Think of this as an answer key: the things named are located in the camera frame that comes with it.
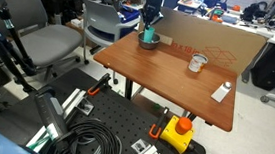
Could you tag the black backpack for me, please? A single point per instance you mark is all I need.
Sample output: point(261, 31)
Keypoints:
point(255, 12)

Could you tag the wooden table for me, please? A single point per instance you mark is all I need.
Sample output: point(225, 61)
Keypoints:
point(170, 80)

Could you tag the yellow emergency stop button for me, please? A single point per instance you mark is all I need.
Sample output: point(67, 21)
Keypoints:
point(176, 134)

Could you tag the black perforated mounting table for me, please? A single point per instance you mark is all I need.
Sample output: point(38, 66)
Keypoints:
point(123, 119)

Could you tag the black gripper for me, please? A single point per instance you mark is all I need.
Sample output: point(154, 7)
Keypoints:
point(152, 6)

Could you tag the grey padded office chair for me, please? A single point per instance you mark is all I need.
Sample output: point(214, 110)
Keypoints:
point(47, 40)

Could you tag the orange black clamp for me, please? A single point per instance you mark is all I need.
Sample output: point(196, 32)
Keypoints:
point(156, 125)
point(98, 85)

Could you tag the black handheld device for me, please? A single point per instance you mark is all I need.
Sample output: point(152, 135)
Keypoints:
point(52, 113)

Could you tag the blue bin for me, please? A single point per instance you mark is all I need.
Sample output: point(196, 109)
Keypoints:
point(129, 16)

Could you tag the teal plastic cup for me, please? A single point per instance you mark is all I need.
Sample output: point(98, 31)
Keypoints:
point(149, 34)

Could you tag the white salt shaker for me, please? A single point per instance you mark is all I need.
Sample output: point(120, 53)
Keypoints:
point(222, 91)

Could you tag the black tripod stand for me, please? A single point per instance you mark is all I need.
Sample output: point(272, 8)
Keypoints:
point(16, 48)

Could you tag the light grey plastic chair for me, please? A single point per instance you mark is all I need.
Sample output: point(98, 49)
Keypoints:
point(105, 20)

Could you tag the silver metal bowl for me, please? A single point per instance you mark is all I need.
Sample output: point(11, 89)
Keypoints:
point(143, 45)

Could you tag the brown cardboard board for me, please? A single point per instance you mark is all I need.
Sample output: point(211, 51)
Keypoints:
point(194, 35)

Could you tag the large black bag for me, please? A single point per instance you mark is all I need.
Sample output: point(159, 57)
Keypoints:
point(272, 68)

